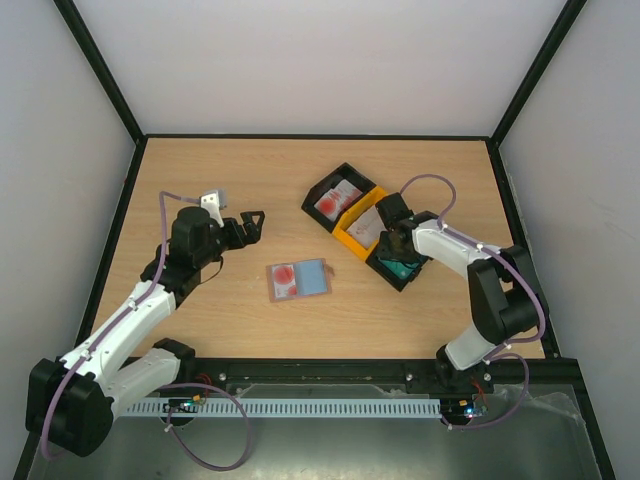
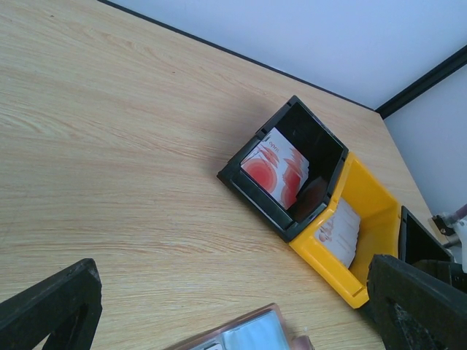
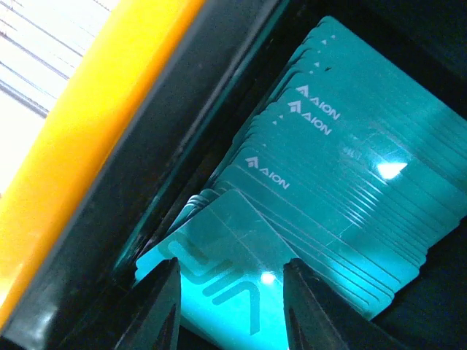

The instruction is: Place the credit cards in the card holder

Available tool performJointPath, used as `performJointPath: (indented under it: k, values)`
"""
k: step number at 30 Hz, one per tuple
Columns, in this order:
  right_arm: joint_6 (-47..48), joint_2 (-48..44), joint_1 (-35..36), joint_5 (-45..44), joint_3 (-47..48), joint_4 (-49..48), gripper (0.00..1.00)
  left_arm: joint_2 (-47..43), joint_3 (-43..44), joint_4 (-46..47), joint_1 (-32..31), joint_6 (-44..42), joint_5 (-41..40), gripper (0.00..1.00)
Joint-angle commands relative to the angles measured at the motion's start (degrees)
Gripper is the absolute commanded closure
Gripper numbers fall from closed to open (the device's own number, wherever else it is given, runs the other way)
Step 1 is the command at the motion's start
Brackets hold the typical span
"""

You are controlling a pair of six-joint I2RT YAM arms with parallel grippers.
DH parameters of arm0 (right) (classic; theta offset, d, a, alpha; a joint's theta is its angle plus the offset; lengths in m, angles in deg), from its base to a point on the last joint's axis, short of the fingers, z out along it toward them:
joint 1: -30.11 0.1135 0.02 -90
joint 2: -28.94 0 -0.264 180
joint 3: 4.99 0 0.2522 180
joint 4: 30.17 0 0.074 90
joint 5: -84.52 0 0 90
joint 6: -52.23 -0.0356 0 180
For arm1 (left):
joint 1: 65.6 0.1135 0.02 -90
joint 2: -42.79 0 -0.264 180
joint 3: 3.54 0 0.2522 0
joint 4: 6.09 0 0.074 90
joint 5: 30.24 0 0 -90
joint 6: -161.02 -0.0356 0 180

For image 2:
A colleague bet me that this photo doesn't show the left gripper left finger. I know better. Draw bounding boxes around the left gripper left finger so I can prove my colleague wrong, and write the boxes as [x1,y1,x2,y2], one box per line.
[1,258,102,349]

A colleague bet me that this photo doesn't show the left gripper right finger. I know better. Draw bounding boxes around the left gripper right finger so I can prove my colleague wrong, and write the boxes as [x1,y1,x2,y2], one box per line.
[367,254,466,349]

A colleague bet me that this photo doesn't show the pink card holder wallet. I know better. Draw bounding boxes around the pink card holder wallet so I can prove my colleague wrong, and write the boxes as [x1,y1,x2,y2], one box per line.
[169,303,314,350]

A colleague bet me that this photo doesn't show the black bin with green cards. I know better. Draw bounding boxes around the black bin with green cards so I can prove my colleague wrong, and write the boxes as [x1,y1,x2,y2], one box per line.
[398,206,454,265]

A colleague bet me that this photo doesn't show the white pink card stack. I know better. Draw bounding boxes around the white pink card stack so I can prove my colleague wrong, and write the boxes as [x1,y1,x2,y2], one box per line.
[314,198,360,268]

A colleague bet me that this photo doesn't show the black bin with red cards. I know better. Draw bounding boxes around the black bin with red cards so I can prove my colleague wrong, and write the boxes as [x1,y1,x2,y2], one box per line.
[217,96,348,243]

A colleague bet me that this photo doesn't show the red white card stack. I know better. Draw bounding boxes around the red white card stack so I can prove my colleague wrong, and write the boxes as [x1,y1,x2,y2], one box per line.
[241,128,309,209]

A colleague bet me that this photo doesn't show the yellow plastic bin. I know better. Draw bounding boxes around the yellow plastic bin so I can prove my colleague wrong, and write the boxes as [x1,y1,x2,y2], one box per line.
[289,152,401,308]

